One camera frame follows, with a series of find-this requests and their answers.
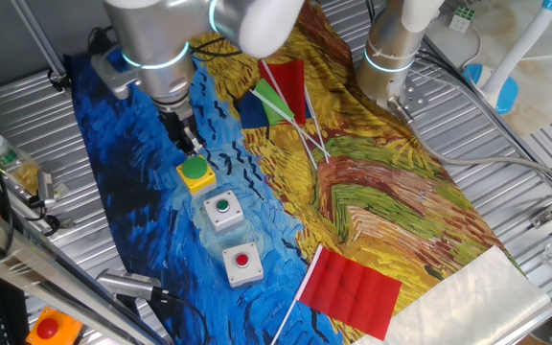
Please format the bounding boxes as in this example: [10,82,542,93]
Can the white box red button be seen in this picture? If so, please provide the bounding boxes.
[220,241,265,289]

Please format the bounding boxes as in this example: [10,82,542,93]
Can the yellow box green mushroom button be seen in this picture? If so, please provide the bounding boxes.
[175,154,219,196]

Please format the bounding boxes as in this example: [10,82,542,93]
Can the grey robot base conduit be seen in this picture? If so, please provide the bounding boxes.
[387,95,552,194]

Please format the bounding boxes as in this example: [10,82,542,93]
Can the white box green button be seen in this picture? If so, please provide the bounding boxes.
[202,189,246,234]

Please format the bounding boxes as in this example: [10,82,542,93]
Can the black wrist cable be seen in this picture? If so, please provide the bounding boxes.
[188,36,244,62]

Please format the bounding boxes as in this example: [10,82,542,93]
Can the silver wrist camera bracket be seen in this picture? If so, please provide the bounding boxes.
[90,46,139,101]

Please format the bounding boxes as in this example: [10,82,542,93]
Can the aluminium frame bar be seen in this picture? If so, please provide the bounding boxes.
[0,190,163,345]

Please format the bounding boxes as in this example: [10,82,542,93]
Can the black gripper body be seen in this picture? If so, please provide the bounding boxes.
[159,105,197,151]

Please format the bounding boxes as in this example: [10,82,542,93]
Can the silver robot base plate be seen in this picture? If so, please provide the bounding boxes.
[397,78,429,115]

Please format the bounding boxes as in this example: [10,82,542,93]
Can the black camera cable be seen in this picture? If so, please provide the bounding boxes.
[149,287,211,345]

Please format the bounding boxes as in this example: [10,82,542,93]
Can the large red flag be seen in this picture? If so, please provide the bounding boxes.
[269,243,403,345]

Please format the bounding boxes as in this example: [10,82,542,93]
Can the small green flag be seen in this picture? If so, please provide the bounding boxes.
[248,77,332,160]

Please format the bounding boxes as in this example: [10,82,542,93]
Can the orange emergency stop box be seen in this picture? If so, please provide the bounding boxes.
[25,306,85,345]

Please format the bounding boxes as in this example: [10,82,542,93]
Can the black camera clamp mount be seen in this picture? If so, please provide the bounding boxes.
[23,197,77,237]

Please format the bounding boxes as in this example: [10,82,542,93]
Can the small red flag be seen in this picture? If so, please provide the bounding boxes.
[257,57,332,165]

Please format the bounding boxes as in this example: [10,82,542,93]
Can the painted blue yellow cloth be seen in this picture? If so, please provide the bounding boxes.
[63,0,552,345]

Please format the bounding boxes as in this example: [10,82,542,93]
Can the clear bottle yellow liquid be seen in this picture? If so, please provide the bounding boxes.
[0,132,43,196]

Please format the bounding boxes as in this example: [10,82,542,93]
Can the thin metal rod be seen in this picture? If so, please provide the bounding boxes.
[9,0,72,93]

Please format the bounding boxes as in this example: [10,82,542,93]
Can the silver depth camera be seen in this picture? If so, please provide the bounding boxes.
[95,267,163,303]

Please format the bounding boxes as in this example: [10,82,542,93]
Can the blue white desk lamp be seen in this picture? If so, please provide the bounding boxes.
[462,0,552,116]

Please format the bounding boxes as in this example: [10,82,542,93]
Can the rubik's cube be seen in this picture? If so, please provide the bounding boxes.
[448,5,476,35]

